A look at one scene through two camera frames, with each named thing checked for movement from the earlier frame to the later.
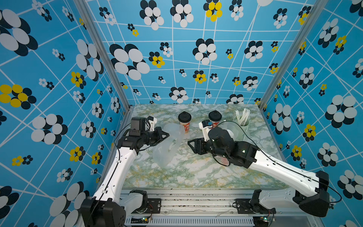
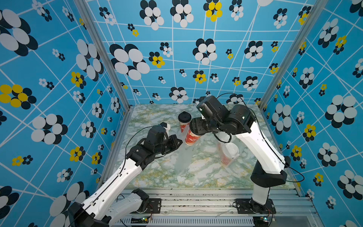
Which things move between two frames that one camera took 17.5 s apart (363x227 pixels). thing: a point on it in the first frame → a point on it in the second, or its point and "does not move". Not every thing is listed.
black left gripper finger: [164, 134] → [174, 138]
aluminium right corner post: [318, 6] does not move
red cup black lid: [185, 118] does not move
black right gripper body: [206, 148] → [201, 126]
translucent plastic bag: [164, 152] → [185, 157]
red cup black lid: [214, 117] → [194, 133]
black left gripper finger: [163, 136] → [178, 142]
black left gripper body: [152, 137] → [168, 146]
